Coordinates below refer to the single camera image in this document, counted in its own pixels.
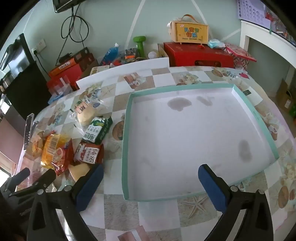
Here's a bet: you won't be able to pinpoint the red gift box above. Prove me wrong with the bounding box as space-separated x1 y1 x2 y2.
164 42 236 68

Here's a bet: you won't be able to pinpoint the clear plastic box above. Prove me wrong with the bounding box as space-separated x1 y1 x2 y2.
49 77 73 98

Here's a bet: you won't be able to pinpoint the yellow wedge snack packet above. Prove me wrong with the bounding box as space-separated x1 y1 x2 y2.
69 162 91 183

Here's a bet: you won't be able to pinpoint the pile of small toys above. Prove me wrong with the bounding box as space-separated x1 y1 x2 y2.
113 48 140 64

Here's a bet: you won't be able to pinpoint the white shelf unit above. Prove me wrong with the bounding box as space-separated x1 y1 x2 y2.
240 20 296 78

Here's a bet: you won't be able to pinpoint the red biscuit packet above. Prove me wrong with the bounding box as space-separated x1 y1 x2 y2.
73 142 104 164

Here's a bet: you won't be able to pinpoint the small printed box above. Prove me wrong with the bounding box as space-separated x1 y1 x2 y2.
90 65 111 75

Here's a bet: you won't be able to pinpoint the black appliance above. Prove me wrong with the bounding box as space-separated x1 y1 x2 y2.
0 33 31 71

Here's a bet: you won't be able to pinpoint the wet wipes pack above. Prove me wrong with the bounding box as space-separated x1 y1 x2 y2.
208 39 226 49

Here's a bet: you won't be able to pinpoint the white wall socket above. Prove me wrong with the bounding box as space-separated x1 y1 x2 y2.
31 39 47 55

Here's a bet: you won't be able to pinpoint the black cabinet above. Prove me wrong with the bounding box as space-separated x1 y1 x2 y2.
4 61 52 120

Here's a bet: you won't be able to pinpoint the white tray with teal rim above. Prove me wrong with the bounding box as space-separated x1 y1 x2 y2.
122 83 280 202

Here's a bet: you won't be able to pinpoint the red patterned box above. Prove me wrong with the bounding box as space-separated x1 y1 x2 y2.
225 44 258 70

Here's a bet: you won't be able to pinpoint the blue liquid bottle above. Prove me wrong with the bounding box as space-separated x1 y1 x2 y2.
100 43 120 66

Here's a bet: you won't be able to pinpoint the wall-mounted black screen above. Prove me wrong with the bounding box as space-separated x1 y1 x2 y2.
52 0 87 14

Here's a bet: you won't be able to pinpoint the orange barcode snack packet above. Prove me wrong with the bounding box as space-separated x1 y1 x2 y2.
41 133 72 171

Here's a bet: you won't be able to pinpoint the green biscuit packet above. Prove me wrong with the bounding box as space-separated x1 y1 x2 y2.
83 116 113 144

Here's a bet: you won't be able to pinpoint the yellow box with handle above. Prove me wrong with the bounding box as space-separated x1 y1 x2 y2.
167 14 209 45

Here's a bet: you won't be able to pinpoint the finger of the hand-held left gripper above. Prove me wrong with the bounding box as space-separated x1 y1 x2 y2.
9 168 31 186
9 170 56 197

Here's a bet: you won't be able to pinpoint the cardboard box on floor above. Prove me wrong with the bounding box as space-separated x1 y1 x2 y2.
276 78 296 113

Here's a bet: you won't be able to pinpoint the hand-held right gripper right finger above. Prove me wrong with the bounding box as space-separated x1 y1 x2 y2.
198 164 274 241

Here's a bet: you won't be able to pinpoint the clear bread packet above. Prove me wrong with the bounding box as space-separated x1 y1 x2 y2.
70 97 109 128

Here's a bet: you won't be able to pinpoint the red carton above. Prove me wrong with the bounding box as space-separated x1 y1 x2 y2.
47 69 80 91

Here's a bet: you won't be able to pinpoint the green dumbbell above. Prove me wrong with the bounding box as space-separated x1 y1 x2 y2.
133 35 146 59

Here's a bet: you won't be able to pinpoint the black cables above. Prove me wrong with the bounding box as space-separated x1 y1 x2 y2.
55 6 90 66

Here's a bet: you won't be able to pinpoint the orange carton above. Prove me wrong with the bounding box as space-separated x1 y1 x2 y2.
48 58 83 78

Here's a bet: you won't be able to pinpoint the flat blue box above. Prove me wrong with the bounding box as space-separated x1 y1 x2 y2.
47 92 68 105

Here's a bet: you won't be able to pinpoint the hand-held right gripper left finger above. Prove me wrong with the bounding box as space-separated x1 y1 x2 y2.
26 163 104 241

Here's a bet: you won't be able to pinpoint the purple perforated board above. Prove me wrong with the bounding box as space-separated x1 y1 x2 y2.
237 0 271 24

